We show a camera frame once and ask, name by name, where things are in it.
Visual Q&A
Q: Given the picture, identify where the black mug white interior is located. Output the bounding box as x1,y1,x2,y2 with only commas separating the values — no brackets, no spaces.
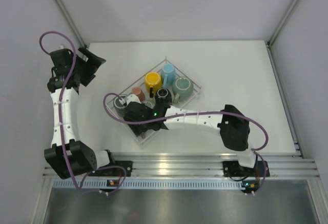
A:
155,88,172,105

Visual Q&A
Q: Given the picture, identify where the dark green cup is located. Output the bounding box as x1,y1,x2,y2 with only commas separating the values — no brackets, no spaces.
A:
113,94,127,117

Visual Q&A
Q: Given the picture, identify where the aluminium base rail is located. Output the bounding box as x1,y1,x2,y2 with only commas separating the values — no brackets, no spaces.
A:
42,152,321,178

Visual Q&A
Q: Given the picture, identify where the teal speckled ceramic mug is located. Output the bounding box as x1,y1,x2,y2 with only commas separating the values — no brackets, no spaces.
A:
172,77,194,104

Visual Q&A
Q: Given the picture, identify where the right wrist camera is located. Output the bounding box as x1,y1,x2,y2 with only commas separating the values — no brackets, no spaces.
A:
118,94,141,106

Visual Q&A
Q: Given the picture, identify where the pink coral mug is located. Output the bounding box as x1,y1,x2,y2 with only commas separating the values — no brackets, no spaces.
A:
132,87,146,102

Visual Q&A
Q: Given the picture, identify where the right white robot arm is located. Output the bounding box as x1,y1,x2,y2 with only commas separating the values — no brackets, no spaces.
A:
123,101,269,181

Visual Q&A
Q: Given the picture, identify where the aluminium frame post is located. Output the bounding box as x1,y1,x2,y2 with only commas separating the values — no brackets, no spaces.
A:
54,0,88,47
266,0,301,49

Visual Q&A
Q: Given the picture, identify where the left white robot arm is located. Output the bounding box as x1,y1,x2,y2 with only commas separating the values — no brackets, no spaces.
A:
44,47,117,179

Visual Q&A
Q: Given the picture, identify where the light blue mug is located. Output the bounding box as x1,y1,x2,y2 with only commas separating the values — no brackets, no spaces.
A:
160,64,176,88

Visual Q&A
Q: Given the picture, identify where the right aluminium frame post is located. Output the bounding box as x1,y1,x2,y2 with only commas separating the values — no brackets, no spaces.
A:
266,0,301,49

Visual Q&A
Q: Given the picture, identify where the dark grey glazed mug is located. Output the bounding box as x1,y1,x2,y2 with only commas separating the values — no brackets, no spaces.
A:
142,100,155,109

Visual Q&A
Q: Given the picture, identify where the left aluminium frame post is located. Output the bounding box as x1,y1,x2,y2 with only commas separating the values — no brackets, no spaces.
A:
54,0,88,47

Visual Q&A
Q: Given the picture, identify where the yellow enamel mug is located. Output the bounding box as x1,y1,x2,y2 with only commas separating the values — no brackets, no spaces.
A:
145,72,162,98

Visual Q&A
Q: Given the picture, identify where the perforated cable duct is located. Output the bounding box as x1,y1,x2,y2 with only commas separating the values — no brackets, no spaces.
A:
52,178,245,190

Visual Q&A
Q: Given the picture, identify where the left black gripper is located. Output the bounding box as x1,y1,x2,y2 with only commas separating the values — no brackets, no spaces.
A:
70,47,105,86

